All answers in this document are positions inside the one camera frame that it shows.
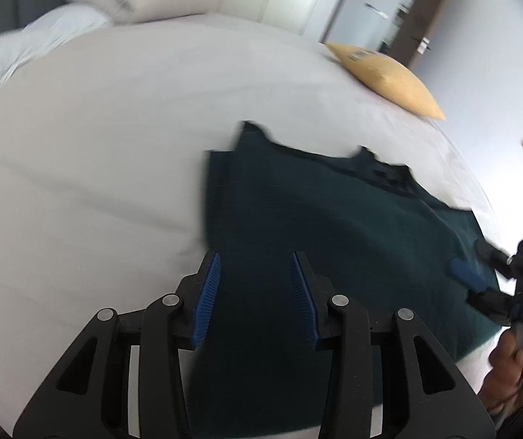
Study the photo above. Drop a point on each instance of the dark brown door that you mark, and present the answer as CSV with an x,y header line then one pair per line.
x,y
426,4

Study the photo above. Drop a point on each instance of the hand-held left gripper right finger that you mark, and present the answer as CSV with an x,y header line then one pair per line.
x,y
303,297

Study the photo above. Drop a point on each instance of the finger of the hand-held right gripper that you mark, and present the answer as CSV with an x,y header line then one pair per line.
x,y
492,256
467,274

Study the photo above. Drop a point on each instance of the dark green sweater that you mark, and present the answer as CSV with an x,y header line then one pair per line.
x,y
334,210

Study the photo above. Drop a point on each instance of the person's right hand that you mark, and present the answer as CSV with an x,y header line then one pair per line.
x,y
508,370

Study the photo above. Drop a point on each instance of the bed with white sheet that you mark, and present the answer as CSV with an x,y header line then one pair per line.
x,y
105,146

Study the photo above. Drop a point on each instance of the yellow pillow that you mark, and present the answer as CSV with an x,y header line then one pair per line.
x,y
394,77

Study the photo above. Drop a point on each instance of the white duvet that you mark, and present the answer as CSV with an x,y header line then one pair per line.
x,y
37,36

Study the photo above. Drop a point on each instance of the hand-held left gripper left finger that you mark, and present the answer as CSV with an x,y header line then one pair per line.
x,y
206,297

